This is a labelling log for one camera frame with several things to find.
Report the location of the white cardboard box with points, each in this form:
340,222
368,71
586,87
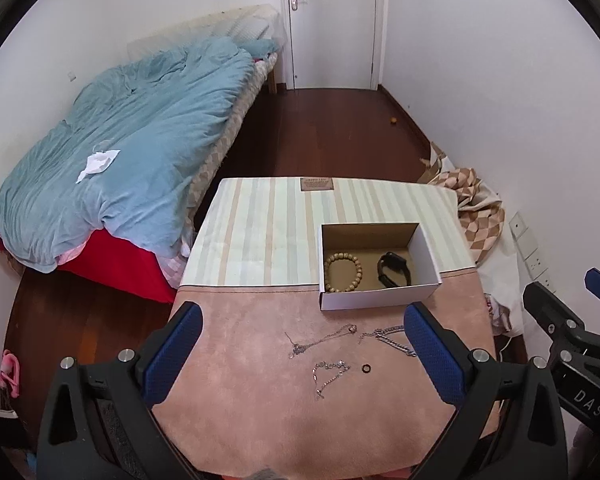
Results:
375,265

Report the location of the white door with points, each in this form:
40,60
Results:
334,44

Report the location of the white paper on bed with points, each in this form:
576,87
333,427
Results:
97,163

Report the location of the white pillow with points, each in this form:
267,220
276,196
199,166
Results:
246,28

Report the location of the pink item on floor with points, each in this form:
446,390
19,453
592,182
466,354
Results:
10,374

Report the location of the black wristband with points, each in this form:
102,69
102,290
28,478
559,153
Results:
390,261

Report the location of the brown label patch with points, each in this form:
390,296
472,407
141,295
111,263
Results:
315,184

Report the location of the wall socket strip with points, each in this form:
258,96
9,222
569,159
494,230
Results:
529,250

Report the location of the checkered brown fabric bag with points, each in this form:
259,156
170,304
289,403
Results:
483,221

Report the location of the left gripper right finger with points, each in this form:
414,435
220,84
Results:
507,422

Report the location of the pink and striped table mat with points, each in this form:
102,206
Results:
276,382

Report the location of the blue duvet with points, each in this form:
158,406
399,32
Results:
163,113

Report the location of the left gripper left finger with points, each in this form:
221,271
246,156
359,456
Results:
98,422

